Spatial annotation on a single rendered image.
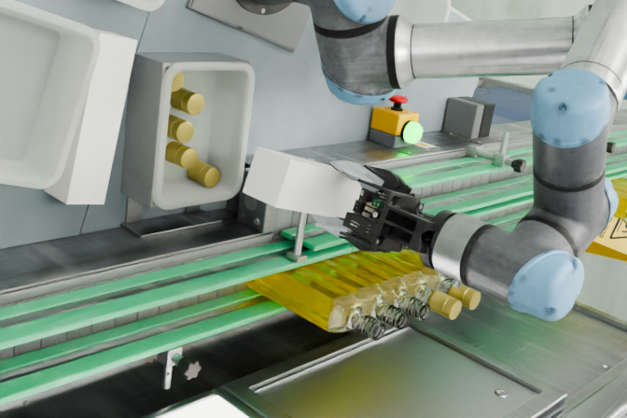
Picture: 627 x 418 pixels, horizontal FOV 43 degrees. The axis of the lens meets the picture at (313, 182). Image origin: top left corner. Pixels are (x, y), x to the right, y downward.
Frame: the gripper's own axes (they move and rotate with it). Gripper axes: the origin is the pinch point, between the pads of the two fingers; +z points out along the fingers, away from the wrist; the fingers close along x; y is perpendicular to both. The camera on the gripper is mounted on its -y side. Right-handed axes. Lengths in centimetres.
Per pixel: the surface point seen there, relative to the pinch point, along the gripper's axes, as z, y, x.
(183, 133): 27.8, 3.6, 0.1
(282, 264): 13.3, -11.3, 14.7
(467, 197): 17, -68, -3
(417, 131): 24, -51, -13
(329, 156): 27.6, -31.7, -2.8
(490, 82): 83, -176, -41
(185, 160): 27.8, 1.6, 4.1
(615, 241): 80, -356, 3
